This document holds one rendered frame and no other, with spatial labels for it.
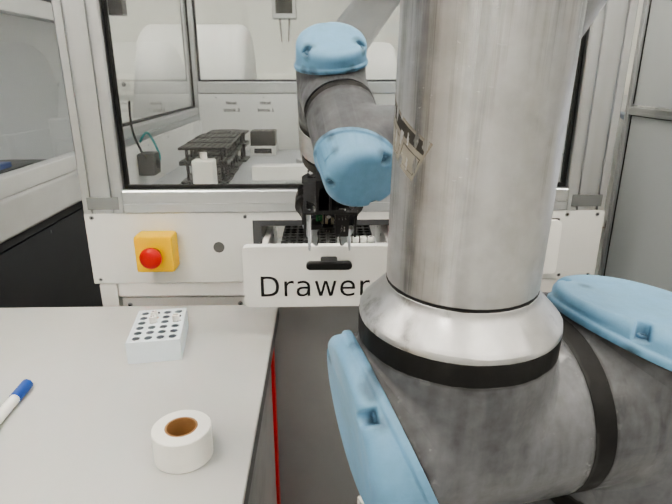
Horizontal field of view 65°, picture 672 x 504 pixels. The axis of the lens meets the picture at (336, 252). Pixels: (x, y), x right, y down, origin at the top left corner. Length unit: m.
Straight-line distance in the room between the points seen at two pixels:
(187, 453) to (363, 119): 0.42
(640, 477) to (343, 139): 0.34
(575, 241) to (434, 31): 0.95
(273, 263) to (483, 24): 0.70
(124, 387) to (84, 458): 0.15
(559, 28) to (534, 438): 0.21
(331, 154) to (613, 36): 0.75
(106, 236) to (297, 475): 0.69
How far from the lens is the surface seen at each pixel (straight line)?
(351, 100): 0.53
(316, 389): 1.22
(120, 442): 0.76
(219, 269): 1.09
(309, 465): 1.34
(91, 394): 0.87
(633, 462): 0.38
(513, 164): 0.26
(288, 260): 0.90
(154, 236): 1.06
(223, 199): 1.05
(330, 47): 0.56
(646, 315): 0.37
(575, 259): 1.19
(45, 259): 1.79
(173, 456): 0.68
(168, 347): 0.91
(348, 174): 0.48
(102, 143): 1.09
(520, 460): 0.32
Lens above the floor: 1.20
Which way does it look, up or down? 19 degrees down
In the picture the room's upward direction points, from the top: straight up
